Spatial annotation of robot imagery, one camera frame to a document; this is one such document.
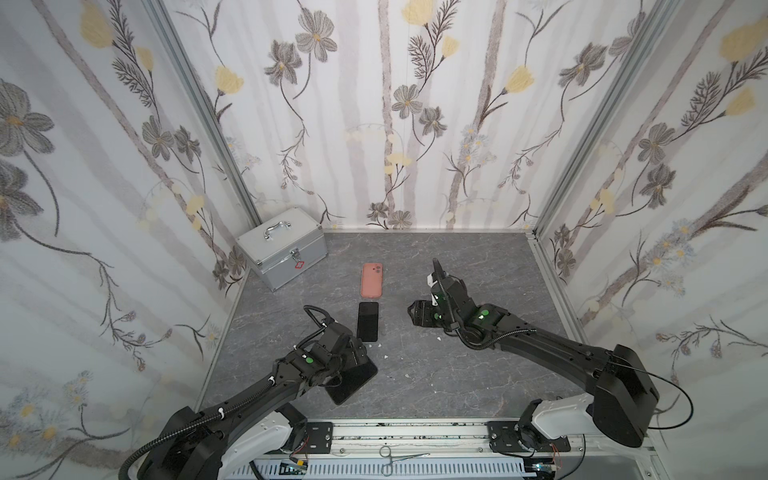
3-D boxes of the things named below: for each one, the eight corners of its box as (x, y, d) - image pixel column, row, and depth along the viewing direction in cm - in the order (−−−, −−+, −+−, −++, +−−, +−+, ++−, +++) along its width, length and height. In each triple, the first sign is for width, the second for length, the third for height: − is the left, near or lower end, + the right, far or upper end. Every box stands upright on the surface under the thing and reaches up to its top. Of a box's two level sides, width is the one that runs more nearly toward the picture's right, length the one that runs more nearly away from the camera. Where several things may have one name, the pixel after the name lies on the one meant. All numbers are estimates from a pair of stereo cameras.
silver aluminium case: (251, 267, 111) (234, 237, 99) (305, 235, 122) (295, 204, 110) (276, 295, 103) (261, 267, 91) (331, 258, 114) (324, 228, 102)
